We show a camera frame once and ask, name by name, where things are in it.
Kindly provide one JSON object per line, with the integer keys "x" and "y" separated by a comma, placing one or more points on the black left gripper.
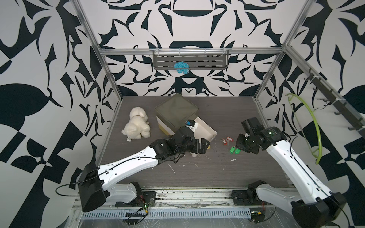
{"x": 203, "y": 147}

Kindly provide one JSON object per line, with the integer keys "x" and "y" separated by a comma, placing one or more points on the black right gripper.
{"x": 238, "y": 144}

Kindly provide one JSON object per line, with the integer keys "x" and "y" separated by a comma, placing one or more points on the white drawer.
{"x": 204, "y": 130}

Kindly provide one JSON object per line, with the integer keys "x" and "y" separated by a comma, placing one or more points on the grey-yellow mini drawer cabinet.
{"x": 174, "y": 112}

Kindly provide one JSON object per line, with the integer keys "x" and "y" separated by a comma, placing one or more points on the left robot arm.
{"x": 97, "y": 184}

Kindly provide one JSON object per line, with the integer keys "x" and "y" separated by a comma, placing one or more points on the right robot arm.
{"x": 315, "y": 205}

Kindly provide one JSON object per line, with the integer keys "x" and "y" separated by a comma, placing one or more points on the white plush toy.
{"x": 138, "y": 126}

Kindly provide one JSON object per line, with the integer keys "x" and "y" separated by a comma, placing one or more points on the teal yarn ball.
{"x": 182, "y": 67}

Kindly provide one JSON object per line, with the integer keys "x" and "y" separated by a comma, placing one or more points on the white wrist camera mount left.
{"x": 191, "y": 124}

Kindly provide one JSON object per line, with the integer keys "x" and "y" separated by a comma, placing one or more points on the grey wall shelf rack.
{"x": 197, "y": 60}

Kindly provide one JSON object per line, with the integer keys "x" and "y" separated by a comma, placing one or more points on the grey hook rail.
{"x": 331, "y": 97}

